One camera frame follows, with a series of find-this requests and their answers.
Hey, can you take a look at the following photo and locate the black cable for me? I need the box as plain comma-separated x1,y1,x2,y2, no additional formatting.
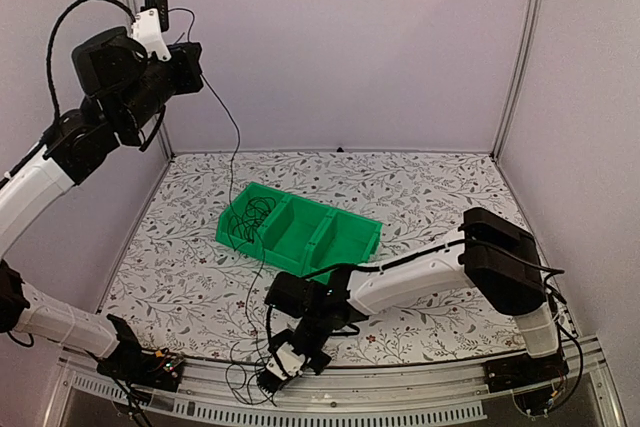
167,7,279,406
227,195,276,251

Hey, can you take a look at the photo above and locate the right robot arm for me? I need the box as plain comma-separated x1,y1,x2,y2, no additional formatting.
265,207,561,383

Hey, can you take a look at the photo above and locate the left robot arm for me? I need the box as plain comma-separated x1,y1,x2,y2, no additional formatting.
1,0,203,381

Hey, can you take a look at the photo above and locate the green three-compartment bin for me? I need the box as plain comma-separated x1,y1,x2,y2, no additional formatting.
216,182,382,277

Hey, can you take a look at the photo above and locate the floral table mat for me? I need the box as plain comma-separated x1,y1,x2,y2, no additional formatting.
103,152,525,367

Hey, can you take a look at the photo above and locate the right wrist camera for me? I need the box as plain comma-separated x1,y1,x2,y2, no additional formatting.
257,342,306,394

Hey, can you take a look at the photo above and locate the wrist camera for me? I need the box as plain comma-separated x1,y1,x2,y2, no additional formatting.
131,0,171,62
257,342,306,394

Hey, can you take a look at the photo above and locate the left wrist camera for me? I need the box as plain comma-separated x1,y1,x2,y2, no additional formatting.
131,0,171,62

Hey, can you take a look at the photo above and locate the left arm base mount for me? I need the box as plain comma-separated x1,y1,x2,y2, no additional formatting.
97,345,185,392

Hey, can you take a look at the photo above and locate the front aluminium rail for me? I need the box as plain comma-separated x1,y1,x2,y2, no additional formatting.
42,331,626,427

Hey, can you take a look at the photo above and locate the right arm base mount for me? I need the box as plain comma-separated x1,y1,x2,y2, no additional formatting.
482,353,569,417

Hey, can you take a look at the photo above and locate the right aluminium frame post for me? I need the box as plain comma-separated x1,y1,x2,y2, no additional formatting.
491,0,543,163

